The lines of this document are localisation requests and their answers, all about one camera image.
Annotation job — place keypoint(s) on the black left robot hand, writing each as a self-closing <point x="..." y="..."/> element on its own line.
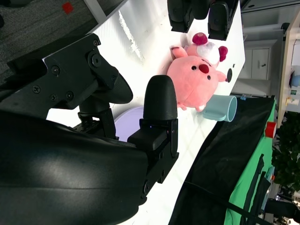
<point x="180" y="14"/>

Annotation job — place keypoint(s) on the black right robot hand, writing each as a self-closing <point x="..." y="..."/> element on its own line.
<point x="58" y="168"/>

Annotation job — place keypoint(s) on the pink plush pig doll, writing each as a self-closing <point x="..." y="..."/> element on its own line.
<point x="194" y="84"/>

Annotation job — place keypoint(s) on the lavender plastic plate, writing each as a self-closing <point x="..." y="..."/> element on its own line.
<point x="129" y="122"/>

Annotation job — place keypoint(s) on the black round table grommet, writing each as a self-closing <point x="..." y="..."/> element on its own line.
<point x="229" y="75"/>

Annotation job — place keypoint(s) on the white cabinet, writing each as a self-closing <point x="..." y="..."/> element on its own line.
<point x="257" y="63"/>

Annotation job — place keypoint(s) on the teal plastic mug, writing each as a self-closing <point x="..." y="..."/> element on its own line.
<point x="220" y="105"/>

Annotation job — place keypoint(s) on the red tape roll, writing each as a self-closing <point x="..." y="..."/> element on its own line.
<point x="271" y="129"/>

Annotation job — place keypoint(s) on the black backdrop cloth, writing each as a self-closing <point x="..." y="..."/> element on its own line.
<point x="218" y="159"/>

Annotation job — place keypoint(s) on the green leafy plant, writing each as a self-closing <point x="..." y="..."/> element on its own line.
<point x="287" y="150"/>

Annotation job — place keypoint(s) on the green cloth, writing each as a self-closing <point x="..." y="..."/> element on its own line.
<point x="243" y="185"/>

